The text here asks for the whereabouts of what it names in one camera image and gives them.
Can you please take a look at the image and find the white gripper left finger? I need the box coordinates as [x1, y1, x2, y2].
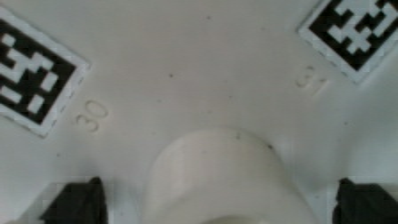
[39, 177, 108, 224]

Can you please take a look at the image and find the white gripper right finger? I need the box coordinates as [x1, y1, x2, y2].
[332, 178, 398, 224]

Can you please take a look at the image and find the white round table top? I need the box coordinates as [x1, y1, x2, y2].
[0, 0, 398, 224]

